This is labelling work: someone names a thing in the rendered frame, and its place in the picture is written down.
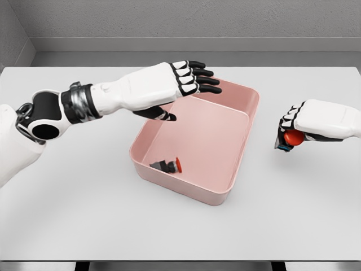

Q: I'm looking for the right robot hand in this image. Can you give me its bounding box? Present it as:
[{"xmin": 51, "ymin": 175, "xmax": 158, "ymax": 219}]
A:
[{"xmin": 274, "ymin": 99, "xmax": 345, "ymax": 153}]

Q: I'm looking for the red-button industrial switch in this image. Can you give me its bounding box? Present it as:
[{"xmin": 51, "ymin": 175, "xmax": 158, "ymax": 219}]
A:
[
  {"xmin": 275, "ymin": 130, "xmax": 306, "ymax": 153},
  {"xmin": 149, "ymin": 158, "xmax": 183, "ymax": 173}
]

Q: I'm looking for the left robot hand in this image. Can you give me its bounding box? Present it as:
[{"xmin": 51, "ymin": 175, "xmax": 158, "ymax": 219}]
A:
[{"xmin": 125, "ymin": 60, "xmax": 223, "ymax": 122}]

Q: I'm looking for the pink rectangular basket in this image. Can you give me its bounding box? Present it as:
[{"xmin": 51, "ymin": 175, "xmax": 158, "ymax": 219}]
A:
[{"xmin": 129, "ymin": 78, "xmax": 260, "ymax": 207}]

